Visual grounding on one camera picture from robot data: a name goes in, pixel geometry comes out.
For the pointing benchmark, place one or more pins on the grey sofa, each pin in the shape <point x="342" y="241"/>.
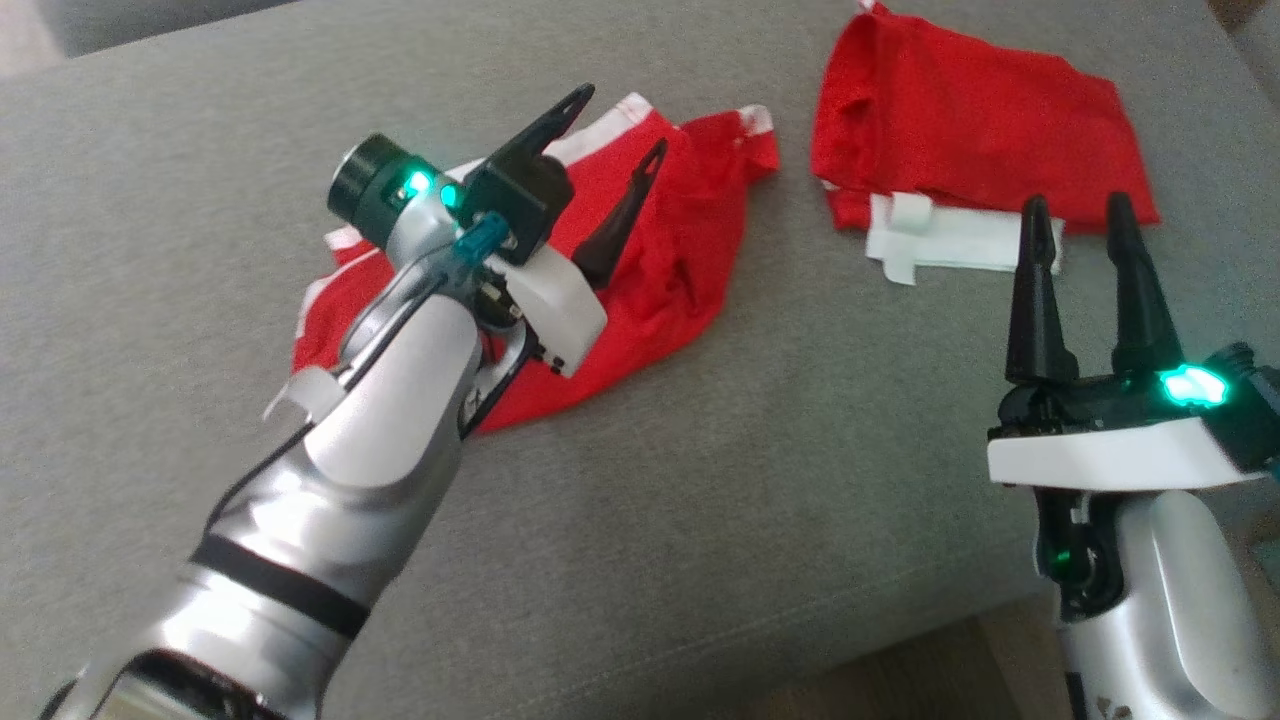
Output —
<point x="750" y="480"/>

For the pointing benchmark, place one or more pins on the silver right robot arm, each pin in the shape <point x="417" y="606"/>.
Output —
<point x="1170" y="600"/>

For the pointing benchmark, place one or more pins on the red jersey with number 23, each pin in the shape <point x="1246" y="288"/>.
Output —
<point x="960" y="120"/>

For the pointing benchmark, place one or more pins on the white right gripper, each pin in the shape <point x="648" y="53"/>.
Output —
<point x="1100" y="455"/>

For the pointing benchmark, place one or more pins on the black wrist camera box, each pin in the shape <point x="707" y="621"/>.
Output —
<point x="1255" y="420"/>
<point x="520" y="205"/>

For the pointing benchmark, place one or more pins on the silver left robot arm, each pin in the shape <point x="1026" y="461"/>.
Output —
<point x="390" y="420"/>

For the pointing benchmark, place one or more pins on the red garment with white trim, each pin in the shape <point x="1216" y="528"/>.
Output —
<point x="680" y="260"/>

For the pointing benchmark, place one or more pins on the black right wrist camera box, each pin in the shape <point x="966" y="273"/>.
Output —
<point x="1255" y="420"/>

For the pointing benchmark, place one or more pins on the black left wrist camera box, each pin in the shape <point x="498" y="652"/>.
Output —
<point x="520" y="205"/>

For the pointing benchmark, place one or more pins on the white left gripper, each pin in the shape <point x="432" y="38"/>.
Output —
<point x="565" y="310"/>

